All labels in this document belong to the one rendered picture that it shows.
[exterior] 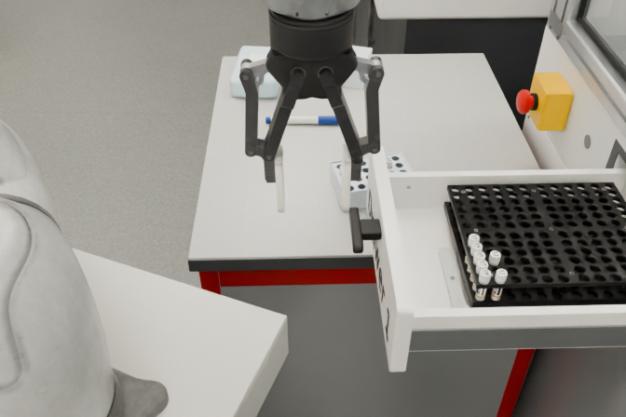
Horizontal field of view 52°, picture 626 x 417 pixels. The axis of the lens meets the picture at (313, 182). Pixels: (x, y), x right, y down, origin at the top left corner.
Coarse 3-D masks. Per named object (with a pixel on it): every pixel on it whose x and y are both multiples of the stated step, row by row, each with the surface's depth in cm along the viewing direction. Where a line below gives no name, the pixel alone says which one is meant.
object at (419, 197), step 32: (416, 192) 89; (416, 224) 89; (416, 256) 84; (416, 288) 80; (416, 320) 69; (448, 320) 69; (480, 320) 70; (512, 320) 70; (544, 320) 70; (576, 320) 70; (608, 320) 70
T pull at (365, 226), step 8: (352, 208) 80; (352, 216) 79; (352, 224) 78; (360, 224) 78; (368, 224) 78; (376, 224) 78; (352, 232) 77; (360, 232) 76; (368, 232) 77; (376, 232) 77; (352, 240) 76; (360, 240) 75; (352, 248) 76; (360, 248) 75
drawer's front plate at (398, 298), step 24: (384, 168) 83; (384, 192) 80; (384, 216) 76; (384, 240) 75; (384, 264) 75; (384, 288) 75; (408, 288) 68; (384, 312) 76; (408, 312) 66; (408, 336) 68
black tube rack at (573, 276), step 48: (480, 192) 84; (528, 192) 84; (576, 192) 84; (480, 240) 77; (528, 240) 77; (576, 240) 77; (624, 240) 78; (528, 288) 75; (576, 288) 76; (624, 288) 75
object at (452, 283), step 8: (440, 248) 83; (448, 248) 83; (440, 256) 83; (448, 256) 82; (448, 264) 81; (448, 272) 80; (448, 280) 79; (456, 280) 79; (448, 288) 78; (456, 288) 78; (456, 296) 77; (456, 304) 76; (464, 304) 76
